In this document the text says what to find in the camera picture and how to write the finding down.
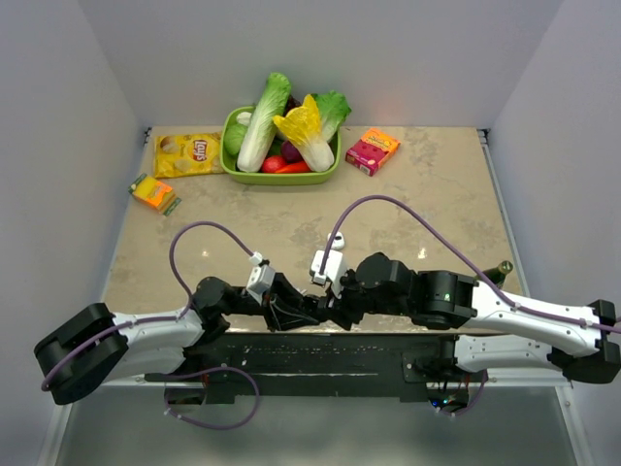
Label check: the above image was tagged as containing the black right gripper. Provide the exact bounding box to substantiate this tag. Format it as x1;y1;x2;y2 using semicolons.
318;266;410;329

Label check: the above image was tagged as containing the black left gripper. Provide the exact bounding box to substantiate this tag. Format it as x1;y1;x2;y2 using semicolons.
225;272;319;332

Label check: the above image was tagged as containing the black earbud charging case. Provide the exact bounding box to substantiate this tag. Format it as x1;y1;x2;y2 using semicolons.
300;295;328;320

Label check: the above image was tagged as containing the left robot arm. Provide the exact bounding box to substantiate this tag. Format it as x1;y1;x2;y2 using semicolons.
34;273;325;405

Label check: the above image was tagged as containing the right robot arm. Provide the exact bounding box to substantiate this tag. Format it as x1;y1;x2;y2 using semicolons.
310;250;620;384

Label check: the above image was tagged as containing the white earbud charging case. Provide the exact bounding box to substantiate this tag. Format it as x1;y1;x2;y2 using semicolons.
330;232;345;250

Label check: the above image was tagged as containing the orange carrot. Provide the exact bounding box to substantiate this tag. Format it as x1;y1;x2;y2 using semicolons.
276;161;311;175

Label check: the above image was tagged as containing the green glass bottle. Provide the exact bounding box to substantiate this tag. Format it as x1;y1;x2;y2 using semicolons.
482;260;513;288

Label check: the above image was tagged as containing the red tomato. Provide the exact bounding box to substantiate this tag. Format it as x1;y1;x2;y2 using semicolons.
261;155;287;174

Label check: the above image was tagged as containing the pink orange snack box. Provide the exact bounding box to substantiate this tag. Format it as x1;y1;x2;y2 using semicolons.
345;128;401;177

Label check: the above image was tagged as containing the green plastic basket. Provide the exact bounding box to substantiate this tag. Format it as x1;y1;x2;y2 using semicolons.
220;132;343;186

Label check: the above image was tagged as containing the purple onion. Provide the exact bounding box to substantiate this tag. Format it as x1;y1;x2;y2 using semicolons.
280;141;303;164

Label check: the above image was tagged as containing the green white napa cabbage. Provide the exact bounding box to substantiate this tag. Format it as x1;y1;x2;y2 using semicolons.
237;72;291;173

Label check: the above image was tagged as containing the orange yellow sponge pack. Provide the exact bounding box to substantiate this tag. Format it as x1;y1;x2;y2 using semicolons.
128;173;181;216

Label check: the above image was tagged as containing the yellow Lays chips bag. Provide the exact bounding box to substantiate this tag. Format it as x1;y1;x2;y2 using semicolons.
152;132;224;179

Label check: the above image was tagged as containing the yellow white cabbage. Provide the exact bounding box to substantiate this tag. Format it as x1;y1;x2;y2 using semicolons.
273;94;335;172

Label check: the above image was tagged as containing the round green vegetable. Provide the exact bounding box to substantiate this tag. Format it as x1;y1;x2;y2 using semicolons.
223;123;247;157

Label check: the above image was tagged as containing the green lettuce leaf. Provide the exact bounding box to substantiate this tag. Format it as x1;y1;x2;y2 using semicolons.
312;90;351;142

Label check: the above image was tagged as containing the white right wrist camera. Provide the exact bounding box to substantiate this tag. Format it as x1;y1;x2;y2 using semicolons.
310;250;347;298

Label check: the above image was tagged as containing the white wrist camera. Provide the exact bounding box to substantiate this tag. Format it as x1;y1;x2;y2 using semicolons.
310;250;347;298
245;251;276;305

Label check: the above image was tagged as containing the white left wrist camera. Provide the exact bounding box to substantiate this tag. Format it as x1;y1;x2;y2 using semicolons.
245;251;276;305

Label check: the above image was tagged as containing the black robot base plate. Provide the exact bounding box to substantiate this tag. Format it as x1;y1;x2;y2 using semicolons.
146;333;484;403

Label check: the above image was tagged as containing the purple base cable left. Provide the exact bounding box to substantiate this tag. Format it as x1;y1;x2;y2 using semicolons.
163;366;261;431

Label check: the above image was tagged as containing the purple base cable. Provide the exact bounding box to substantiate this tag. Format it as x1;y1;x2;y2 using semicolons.
163;366;261;431
436;371;491;418

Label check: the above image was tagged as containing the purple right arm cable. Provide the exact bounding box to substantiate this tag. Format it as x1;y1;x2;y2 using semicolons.
319;194;621;334

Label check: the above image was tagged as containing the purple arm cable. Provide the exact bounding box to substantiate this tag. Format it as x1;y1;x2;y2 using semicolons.
319;194;621;334
40;220;263;392

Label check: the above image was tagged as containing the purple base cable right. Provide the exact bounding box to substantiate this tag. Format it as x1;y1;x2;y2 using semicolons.
436;371;491;418

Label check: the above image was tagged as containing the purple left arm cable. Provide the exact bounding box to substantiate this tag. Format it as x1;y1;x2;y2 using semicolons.
40;220;263;392

